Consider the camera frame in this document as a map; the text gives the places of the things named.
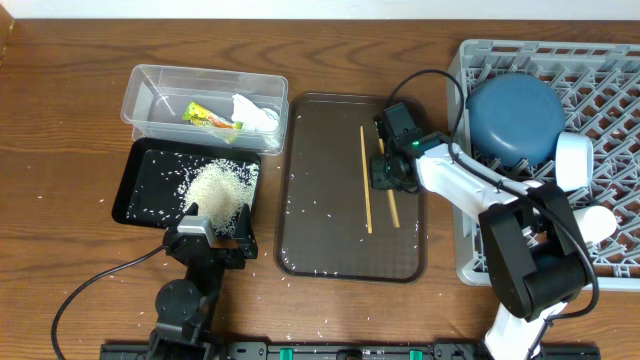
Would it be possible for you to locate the wooden chopstick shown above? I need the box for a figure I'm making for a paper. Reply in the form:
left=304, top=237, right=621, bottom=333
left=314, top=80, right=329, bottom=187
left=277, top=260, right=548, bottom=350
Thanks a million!
left=378, top=138, right=400, bottom=229
left=359, top=125, right=373, bottom=234

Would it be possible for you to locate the pile of rice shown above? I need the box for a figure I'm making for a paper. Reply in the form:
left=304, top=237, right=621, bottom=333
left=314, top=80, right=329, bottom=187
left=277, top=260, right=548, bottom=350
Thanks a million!
left=177, top=159, right=260, bottom=237

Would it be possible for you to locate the yellow green snack wrapper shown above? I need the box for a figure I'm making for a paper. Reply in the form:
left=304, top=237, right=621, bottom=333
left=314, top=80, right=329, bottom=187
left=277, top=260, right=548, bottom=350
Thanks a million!
left=182, top=102, right=243, bottom=144

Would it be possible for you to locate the white napkin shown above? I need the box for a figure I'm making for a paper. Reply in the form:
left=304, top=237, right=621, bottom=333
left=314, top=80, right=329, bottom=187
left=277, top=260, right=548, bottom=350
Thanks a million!
left=231, top=94, right=281, bottom=147

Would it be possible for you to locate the dark blue plate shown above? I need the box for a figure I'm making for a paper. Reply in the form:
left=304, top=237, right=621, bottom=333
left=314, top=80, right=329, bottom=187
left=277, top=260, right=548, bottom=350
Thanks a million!
left=467, top=73, right=565, bottom=167

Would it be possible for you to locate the light blue bowl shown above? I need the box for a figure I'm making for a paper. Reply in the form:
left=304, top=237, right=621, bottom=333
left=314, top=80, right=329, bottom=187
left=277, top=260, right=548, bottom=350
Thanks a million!
left=555, top=132, right=594, bottom=192

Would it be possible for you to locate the white cup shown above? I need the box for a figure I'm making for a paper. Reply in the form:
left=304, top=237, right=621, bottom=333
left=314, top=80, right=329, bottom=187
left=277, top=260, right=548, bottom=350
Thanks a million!
left=573, top=205, right=617, bottom=245

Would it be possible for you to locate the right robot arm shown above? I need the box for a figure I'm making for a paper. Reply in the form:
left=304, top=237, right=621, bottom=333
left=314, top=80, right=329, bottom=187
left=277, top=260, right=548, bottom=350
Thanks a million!
left=369, top=129, right=599, bottom=359

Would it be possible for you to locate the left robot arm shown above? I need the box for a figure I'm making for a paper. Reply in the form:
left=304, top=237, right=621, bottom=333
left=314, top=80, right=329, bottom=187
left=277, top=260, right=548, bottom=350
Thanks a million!
left=145, top=204, right=258, bottom=360

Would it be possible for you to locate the grey dishwasher rack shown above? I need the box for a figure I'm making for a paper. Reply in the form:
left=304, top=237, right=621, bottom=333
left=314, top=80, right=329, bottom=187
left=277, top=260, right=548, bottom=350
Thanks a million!
left=448, top=39, right=639, bottom=292

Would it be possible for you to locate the black plastic tray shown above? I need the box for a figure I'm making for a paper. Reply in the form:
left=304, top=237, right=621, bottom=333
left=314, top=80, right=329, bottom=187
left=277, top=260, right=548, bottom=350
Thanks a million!
left=112, top=138, right=261, bottom=228

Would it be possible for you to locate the dark brown serving tray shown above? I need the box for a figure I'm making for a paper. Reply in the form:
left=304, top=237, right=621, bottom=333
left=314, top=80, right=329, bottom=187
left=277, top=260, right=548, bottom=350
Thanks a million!
left=275, top=93, right=428, bottom=283

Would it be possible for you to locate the clear plastic bin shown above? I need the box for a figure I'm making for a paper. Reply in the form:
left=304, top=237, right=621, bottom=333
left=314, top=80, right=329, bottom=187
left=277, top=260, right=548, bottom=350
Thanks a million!
left=121, top=64, right=289, bottom=155

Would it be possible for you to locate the right black cable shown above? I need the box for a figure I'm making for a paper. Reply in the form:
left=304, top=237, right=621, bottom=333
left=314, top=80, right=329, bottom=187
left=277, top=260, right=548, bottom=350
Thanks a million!
left=384, top=68, right=601, bottom=360

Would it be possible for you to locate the black cable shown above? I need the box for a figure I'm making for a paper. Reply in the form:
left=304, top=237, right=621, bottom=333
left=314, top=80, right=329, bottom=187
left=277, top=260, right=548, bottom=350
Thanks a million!
left=50, top=244, right=169, bottom=360
left=384, top=68, right=601, bottom=360

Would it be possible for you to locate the left black cable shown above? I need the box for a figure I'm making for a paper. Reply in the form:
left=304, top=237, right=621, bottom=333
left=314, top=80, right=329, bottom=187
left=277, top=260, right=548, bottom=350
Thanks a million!
left=50, top=244, right=169, bottom=360

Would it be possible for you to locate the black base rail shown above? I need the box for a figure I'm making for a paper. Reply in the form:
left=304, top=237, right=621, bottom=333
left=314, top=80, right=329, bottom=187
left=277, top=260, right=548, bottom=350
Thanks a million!
left=98, top=339, right=601, bottom=360

